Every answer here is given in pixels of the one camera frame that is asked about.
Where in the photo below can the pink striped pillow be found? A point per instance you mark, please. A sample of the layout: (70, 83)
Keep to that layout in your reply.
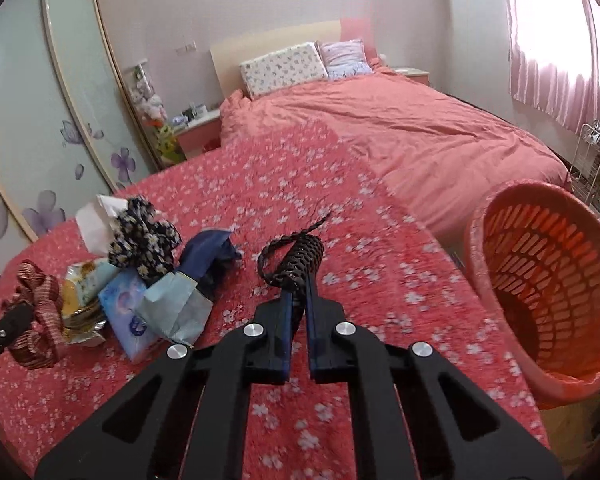
(342, 57)

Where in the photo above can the navy blue cloth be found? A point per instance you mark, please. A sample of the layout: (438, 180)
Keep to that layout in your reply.
(205, 255)

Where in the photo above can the white plush toys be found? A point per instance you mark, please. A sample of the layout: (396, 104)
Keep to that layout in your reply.
(147, 100)

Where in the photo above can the beige headboard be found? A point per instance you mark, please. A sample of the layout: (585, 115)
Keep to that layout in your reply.
(230, 60)

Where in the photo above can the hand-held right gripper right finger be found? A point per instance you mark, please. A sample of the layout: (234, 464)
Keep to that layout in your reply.
(314, 332)

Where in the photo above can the bed with pink duvet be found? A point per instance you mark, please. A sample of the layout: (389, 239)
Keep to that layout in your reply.
(405, 125)

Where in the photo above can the black floral scrunchie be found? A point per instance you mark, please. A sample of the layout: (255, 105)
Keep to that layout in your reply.
(140, 240)

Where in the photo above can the white wall socket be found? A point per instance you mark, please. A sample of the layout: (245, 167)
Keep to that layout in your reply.
(186, 48)

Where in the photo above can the pink curtain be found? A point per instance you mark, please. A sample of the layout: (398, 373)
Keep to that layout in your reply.
(545, 50)

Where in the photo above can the small items on nightstand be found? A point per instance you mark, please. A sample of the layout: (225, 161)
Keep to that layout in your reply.
(192, 112)

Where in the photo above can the brown striped scrunchie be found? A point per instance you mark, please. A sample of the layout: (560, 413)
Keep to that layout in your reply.
(42, 305)

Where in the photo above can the red floral blanket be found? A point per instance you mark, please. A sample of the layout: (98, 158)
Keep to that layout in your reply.
(280, 185)

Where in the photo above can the green yellow plush toy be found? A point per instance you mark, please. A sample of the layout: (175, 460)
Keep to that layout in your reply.
(169, 142)

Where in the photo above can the black braided belt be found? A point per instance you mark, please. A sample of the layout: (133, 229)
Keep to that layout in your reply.
(300, 259)

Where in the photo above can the pink nightstand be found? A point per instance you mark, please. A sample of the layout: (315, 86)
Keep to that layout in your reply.
(200, 135)
(412, 74)

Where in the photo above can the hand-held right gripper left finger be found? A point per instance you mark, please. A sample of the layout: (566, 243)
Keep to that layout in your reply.
(286, 320)

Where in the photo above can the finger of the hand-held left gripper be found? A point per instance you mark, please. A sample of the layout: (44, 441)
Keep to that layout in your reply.
(0, 336)

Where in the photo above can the shiny snack wrapper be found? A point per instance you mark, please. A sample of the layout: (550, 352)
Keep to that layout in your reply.
(82, 280)

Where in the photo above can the wardrobe with floral glass doors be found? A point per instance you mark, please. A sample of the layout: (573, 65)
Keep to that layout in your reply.
(35, 110)

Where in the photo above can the white floral pillow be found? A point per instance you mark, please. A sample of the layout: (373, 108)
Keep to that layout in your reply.
(282, 67)

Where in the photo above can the blue tissue packet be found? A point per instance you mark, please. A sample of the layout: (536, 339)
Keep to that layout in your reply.
(125, 310)

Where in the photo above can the orange plastic basket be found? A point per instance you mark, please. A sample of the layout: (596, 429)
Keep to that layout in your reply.
(485, 270)

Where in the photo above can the white crumpled tissue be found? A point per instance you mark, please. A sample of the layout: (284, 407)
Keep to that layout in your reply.
(92, 225)

